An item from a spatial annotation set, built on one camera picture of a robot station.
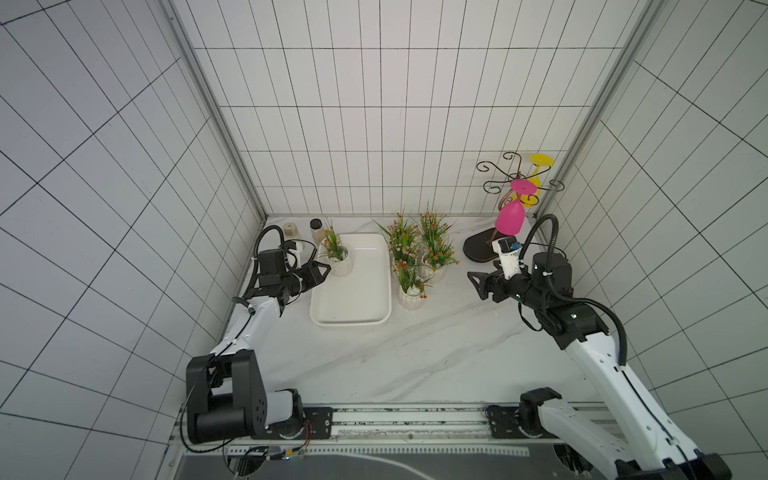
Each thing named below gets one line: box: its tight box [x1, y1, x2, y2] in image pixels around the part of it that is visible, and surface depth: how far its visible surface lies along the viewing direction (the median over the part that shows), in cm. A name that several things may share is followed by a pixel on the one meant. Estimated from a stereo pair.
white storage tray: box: [310, 233, 392, 327], surface depth 99 cm
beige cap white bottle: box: [282, 222, 301, 241], surface depth 104 cm
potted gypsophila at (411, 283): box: [387, 240, 433, 311], surface depth 92 cm
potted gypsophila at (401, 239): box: [372, 207, 419, 265], surface depth 96 cm
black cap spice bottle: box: [309, 218, 325, 244], surface depth 106 cm
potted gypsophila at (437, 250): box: [417, 212, 462, 284], surface depth 100 cm
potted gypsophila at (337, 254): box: [321, 225, 353, 278], surface depth 100 cm
